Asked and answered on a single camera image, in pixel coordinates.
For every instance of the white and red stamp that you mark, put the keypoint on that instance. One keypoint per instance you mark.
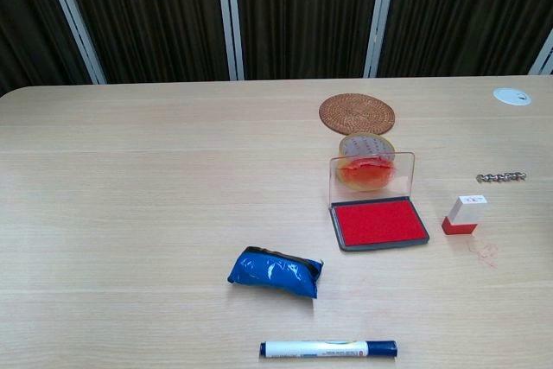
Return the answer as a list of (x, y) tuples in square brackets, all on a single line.
[(463, 216)]

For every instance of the round woven rattan coaster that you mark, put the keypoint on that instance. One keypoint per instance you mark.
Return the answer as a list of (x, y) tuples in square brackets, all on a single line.
[(357, 113)]

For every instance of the blue glossy pouch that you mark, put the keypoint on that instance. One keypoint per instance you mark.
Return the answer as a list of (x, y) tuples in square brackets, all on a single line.
[(273, 273)]

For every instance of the red ink pad with lid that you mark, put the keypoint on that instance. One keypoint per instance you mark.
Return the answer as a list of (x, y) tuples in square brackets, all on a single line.
[(378, 221)]

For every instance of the dark ribbed partition screen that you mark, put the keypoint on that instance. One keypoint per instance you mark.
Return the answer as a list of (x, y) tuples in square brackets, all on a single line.
[(276, 14)]

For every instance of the white and blue marker pen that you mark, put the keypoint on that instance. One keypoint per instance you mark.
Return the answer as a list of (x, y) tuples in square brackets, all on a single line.
[(328, 348)]

